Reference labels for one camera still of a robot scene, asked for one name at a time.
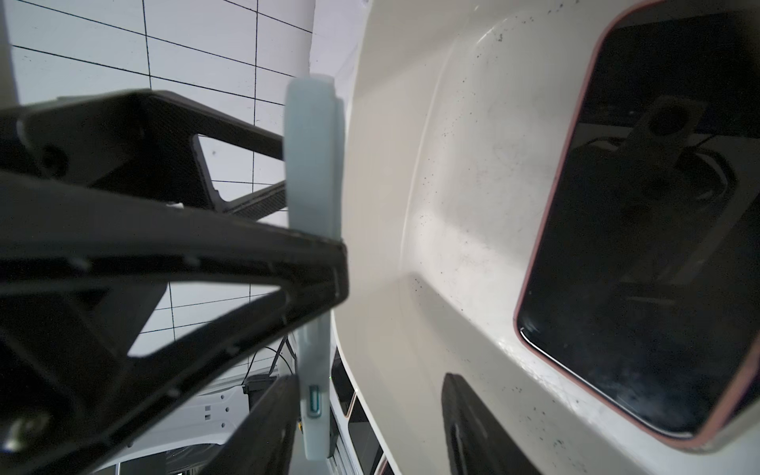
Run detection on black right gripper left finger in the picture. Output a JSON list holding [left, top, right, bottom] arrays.
[[201, 375, 300, 475]]

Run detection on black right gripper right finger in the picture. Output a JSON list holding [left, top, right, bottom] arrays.
[[441, 373, 538, 475]]

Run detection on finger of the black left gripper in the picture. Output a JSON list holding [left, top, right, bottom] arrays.
[[1, 89, 287, 221], [1, 172, 350, 474]]

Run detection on pink case phone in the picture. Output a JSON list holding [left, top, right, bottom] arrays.
[[373, 454, 395, 475], [348, 397, 383, 475]]

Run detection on pink stack phone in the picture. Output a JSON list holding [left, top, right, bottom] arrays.
[[514, 1, 759, 451]]

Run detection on white plastic storage box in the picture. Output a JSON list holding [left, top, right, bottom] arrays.
[[336, 1, 759, 474]]

